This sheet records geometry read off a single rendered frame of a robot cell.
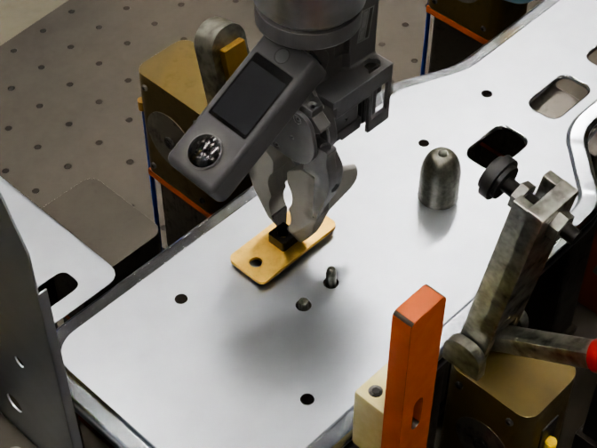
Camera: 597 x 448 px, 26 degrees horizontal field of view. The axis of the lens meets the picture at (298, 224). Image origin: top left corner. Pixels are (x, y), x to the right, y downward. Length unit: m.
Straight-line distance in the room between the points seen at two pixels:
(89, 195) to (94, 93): 0.52
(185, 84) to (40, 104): 0.54
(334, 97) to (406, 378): 0.23
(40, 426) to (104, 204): 0.33
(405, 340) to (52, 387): 0.19
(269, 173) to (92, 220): 0.18
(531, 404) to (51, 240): 0.39
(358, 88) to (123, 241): 0.26
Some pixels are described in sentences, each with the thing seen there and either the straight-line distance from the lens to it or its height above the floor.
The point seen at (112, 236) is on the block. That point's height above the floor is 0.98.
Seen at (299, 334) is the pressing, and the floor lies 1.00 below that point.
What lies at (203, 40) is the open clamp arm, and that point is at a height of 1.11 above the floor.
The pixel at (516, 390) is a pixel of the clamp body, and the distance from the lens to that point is 0.87.
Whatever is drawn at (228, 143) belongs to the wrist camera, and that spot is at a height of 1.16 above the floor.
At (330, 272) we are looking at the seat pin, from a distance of 0.96.
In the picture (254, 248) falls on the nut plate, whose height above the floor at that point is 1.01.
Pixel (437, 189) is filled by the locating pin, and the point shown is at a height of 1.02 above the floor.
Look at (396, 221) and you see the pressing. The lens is 1.02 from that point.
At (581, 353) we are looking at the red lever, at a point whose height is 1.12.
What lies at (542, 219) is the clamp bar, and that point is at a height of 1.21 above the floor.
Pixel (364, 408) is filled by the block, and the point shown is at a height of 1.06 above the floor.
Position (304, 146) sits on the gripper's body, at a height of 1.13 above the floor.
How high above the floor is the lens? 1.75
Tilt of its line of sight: 48 degrees down
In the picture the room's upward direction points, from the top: straight up
